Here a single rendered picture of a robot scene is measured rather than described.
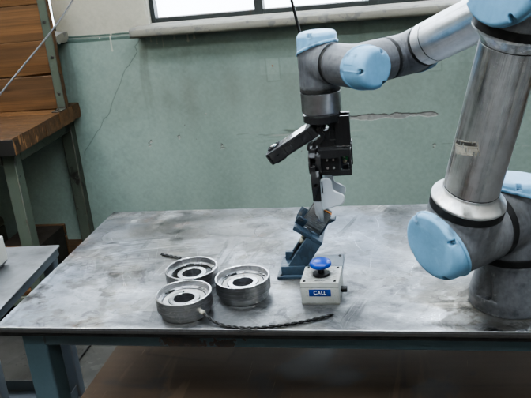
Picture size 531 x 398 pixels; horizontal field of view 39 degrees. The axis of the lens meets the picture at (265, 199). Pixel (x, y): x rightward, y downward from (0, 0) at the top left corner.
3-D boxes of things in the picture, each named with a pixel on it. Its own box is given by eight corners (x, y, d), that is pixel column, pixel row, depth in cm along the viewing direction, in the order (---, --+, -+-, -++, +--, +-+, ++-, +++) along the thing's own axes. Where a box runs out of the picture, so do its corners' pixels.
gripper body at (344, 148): (352, 178, 142) (348, 116, 138) (306, 181, 143) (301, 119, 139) (353, 167, 149) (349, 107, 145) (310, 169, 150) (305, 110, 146)
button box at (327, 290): (302, 305, 139) (299, 281, 137) (306, 287, 145) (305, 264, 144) (345, 305, 137) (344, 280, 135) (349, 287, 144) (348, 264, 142)
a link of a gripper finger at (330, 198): (345, 224, 144) (343, 178, 142) (314, 226, 145) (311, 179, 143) (346, 220, 147) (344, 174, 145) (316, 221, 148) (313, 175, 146)
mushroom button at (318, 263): (310, 289, 139) (307, 264, 137) (313, 279, 143) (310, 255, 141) (331, 288, 138) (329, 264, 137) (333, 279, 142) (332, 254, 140)
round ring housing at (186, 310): (147, 313, 142) (144, 294, 140) (193, 293, 148) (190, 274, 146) (178, 332, 134) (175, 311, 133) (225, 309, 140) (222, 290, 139)
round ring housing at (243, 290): (281, 297, 142) (279, 278, 141) (231, 313, 138) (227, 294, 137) (256, 278, 151) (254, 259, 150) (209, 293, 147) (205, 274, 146)
